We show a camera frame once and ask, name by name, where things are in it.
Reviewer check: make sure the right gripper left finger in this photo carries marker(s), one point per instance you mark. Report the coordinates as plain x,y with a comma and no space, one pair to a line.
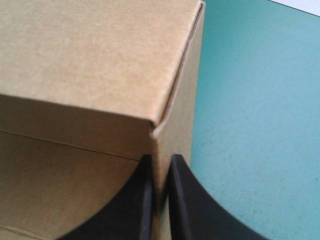
130,200

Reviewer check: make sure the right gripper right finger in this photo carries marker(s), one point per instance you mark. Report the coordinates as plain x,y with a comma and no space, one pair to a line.
197,207

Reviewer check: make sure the brown cardboard box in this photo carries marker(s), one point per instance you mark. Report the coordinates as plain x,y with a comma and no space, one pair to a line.
87,82

